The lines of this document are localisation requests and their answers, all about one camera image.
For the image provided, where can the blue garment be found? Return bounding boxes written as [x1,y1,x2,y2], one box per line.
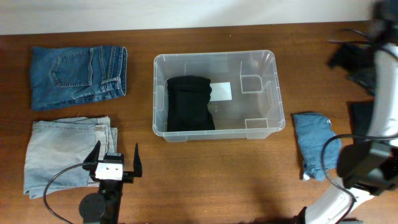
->
[293,112,342,182]

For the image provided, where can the light blue folded jeans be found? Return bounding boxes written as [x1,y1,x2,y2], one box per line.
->
[24,116,118,199]

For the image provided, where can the white label in bin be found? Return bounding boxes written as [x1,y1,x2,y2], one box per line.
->
[210,82,232,101]

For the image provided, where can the black garment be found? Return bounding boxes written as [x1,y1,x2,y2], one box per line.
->
[167,76,215,132]

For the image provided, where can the dark navy garment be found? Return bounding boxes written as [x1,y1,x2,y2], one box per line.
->
[349,101,374,136]

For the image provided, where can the dark blue folded jeans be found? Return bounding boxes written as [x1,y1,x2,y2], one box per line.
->
[30,45,128,111]

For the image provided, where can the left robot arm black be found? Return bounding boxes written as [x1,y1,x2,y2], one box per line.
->
[79,141,142,223]

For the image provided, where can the clear plastic storage bin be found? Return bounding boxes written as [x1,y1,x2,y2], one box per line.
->
[152,50,285,142]

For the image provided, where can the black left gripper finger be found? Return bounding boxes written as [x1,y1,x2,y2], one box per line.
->
[82,141,101,170]
[133,143,142,177]

